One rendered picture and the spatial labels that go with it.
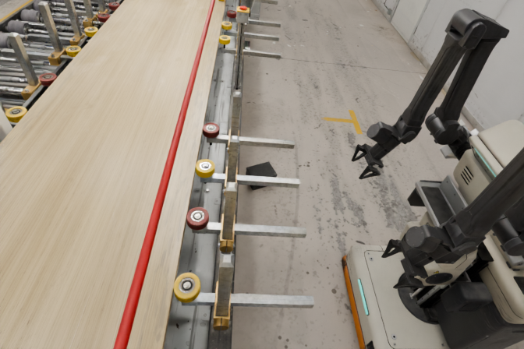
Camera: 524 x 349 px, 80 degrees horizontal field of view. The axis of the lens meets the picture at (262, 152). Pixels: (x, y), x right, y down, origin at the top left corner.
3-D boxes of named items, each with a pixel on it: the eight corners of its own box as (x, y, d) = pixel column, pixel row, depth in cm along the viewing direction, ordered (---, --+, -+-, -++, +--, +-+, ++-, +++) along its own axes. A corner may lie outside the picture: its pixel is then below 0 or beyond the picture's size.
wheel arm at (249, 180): (297, 184, 142) (299, 178, 139) (298, 189, 140) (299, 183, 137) (201, 178, 138) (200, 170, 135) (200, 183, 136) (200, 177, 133)
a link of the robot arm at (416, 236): (480, 248, 79) (464, 219, 85) (453, 236, 74) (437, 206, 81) (440, 267, 86) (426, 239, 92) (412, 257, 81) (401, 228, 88)
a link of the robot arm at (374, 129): (419, 135, 110) (409, 120, 116) (397, 121, 105) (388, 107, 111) (391, 156, 116) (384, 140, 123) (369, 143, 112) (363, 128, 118)
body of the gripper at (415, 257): (408, 276, 88) (431, 265, 83) (395, 243, 95) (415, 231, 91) (423, 280, 90) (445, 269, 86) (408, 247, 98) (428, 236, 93)
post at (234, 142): (231, 210, 149) (239, 134, 116) (231, 216, 146) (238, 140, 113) (224, 209, 148) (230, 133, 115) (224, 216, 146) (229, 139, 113)
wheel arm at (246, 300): (310, 299, 108) (313, 294, 105) (311, 309, 106) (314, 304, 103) (183, 296, 104) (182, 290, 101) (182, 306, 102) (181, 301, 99)
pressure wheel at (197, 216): (189, 244, 116) (189, 227, 108) (185, 226, 121) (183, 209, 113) (210, 237, 119) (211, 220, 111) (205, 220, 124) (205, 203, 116)
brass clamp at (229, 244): (235, 221, 124) (236, 214, 121) (234, 253, 115) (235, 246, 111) (220, 220, 124) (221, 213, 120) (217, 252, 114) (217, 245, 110)
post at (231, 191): (229, 256, 129) (237, 181, 96) (228, 264, 126) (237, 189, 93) (221, 255, 129) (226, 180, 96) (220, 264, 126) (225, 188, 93)
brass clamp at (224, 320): (232, 287, 108) (233, 281, 105) (230, 330, 98) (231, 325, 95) (214, 287, 108) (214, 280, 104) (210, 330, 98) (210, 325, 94)
